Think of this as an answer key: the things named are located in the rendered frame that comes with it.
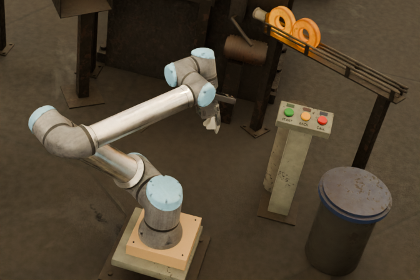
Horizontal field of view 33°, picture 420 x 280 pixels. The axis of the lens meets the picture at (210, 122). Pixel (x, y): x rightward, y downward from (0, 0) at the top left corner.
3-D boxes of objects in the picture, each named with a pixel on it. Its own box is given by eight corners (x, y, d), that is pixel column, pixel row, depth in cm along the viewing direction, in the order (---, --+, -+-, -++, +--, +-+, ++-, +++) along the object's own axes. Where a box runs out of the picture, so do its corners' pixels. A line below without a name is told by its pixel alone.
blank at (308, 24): (298, 12, 345) (293, 14, 343) (323, 25, 336) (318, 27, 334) (294, 40, 354) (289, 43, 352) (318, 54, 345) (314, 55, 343)
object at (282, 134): (264, 175, 371) (285, 96, 337) (287, 180, 370) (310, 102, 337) (261, 190, 361) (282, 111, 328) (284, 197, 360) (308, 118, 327)
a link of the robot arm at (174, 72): (178, 75, 273) (204, 65, 280) (161, 60, 280) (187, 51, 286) (177, 95, 280) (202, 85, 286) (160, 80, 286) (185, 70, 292)
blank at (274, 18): (274, 0, 354) (270, 2, 352) (298, 12, 345) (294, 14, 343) (270, 29, 363) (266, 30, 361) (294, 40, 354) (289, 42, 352)
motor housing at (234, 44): (214, 107, 407) (229, 28, 373) (252, 117, 406) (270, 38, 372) (210, 121, 397) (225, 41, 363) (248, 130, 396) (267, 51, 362)
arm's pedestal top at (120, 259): (183, 286, 300) (184, 280, 297) (110, 265, 303) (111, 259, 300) (202, 232, 324) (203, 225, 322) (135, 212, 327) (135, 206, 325)
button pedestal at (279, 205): (257, 192, 360) (282, 96, 321) (303, 204, 358) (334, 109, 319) (251, 215, 348) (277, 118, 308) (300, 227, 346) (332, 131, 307)
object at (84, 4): (50, 87, 400) (50, -28, 354) (95, 81, 410) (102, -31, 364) (59, 110, 386) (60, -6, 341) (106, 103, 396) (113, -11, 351)
